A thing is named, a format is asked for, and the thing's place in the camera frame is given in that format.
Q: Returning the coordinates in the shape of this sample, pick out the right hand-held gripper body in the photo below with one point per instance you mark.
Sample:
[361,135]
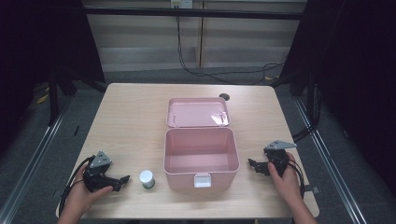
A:
[278,155]

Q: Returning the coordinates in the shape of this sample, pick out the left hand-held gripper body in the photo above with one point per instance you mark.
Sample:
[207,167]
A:
[100,160]

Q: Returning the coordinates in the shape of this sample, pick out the person's right hand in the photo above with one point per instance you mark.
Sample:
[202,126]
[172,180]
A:
[288,185]

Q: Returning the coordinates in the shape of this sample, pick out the person's left hand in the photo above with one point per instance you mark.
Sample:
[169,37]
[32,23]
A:
[81,196]

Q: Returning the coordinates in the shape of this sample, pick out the small jar with white lid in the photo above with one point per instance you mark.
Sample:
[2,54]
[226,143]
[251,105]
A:
[147,179]

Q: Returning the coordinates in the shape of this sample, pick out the small black floor strip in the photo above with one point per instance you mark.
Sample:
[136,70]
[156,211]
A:
[76,130]

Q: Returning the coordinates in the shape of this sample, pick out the grey tape strip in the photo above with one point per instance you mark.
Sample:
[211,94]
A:
[312,189]

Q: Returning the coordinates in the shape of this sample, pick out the pink storage box with lid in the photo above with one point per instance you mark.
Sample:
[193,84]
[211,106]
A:
[200,149]

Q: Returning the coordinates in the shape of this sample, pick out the black metal stand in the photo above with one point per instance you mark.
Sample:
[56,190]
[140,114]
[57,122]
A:
[310,102]
[53,99]

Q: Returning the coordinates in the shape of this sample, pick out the yellow floor tape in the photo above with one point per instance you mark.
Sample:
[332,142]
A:
[42,99]

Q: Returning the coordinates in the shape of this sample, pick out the black curtain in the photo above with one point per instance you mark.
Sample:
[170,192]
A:
[355,77]
[40,43]

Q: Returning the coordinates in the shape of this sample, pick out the aluminium floor rail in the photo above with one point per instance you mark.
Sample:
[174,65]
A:
[34,168]
[330,168]

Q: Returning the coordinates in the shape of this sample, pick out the black horizontal frame bar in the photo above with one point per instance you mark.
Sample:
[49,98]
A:
[193,13]

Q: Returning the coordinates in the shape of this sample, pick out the white wall socket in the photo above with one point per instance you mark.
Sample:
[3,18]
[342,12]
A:
[181,3]

